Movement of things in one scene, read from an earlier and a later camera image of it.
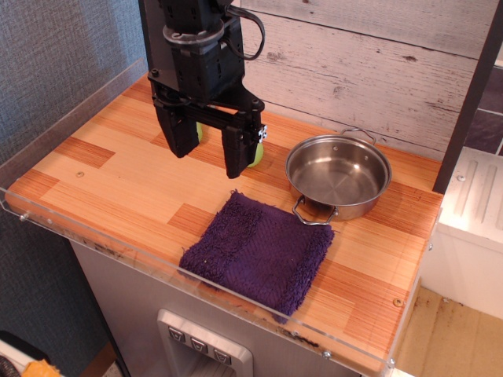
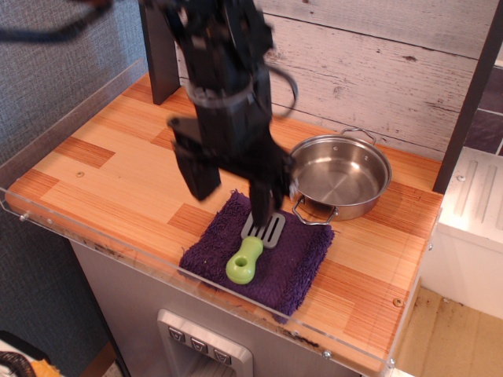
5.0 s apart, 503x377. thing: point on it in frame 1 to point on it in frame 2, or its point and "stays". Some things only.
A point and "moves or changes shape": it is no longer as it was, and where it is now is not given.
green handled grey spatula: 257,159 moves or changes shape
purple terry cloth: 257,254 stays
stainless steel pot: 346,172 stays
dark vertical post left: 159,27 stays
